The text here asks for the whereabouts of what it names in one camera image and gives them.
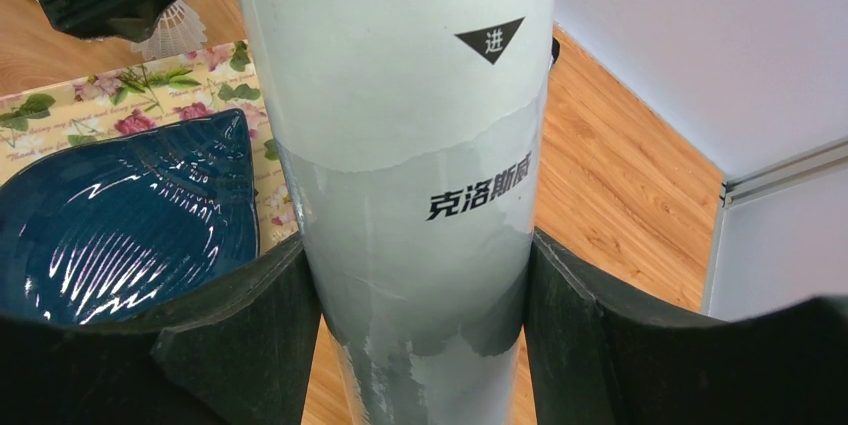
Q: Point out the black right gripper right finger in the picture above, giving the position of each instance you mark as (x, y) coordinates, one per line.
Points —
(604, 352)

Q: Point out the blue leaf-shaped plate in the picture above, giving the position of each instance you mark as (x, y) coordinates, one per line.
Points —
(106, 230)

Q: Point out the white shuttlecock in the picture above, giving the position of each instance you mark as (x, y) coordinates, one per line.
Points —
(179, 30)

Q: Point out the floral rectangular tray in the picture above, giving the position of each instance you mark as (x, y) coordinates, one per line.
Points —
(137, 98)

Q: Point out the grey shuttlecock tube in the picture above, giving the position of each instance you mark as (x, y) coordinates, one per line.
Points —
(409, 134)

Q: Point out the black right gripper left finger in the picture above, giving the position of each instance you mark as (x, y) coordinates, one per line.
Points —
(236, 350)

